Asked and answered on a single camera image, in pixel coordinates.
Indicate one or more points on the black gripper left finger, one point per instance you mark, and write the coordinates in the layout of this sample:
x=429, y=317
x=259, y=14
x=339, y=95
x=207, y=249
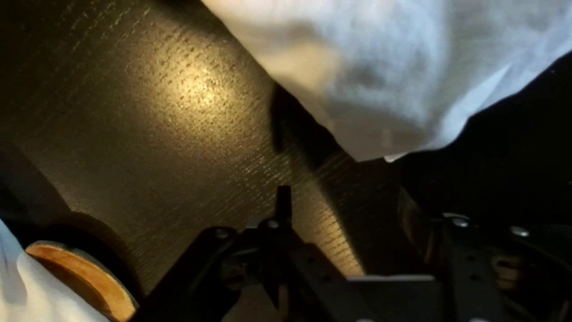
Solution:
x=237, y=274

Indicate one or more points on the white cloth towel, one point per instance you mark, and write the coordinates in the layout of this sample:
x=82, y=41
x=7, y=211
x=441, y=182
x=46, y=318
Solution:
x=23, y=291
x=386, y=59

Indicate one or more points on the wooden spoon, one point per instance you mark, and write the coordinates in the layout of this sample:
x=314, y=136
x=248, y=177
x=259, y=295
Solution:
x=89, y=279

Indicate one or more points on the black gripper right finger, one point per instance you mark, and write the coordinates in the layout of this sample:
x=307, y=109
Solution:
x=482, y=274

